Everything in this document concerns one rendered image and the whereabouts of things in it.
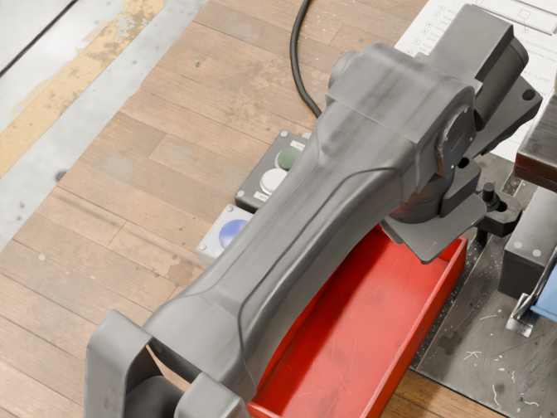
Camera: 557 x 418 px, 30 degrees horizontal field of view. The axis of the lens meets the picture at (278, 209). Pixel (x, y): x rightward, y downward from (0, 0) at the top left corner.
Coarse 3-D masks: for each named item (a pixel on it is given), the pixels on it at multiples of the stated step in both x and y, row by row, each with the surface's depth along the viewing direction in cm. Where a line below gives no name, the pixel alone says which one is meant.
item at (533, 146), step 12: (552, 96) 90; (552, 108) 90; (540, 120) 89; (552, 120) 89; (528, 132) 89; (540, 132) 88; (552, 132) 88; (528, 144) 88; (540, 144) 88; (552, 144) 88; (516, 156) 88; (528, 156) 87; (540, 156) 87; (552, 156) 87; (516, 168) 89; (528, 168) 89; (540, 168) 88; (552, 168) 87; (528, 180) 90; (540, 180) 89; (552, 180) 88
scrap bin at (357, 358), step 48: (384, 240) 111; (336, 288) 109; (384, 288) 108; (432, 288) 108; (288, 336) 104; (336, 336) 106; (384, 336) 105; (288, 384) 103; (336, 384) 103; (384, 384) 97
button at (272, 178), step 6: (276, 168) 114; (264, 174) 114; (270, 174) 113; (276, 174) 113; (282, 174) 113; (264, 180) 113; (270, 180) 113; (276, 180) 113; (264, 186) 113; (270, 186) 113; (276, 186) 113
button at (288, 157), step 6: (288, 150) 115; (294, 150) 115; (282, 156) 115; (288, 156) 115; (294, 156) 114; (282, 162) 114; (288, 162) 114; (294, 162) 114; (282, 168) 114; (288, 168) 114
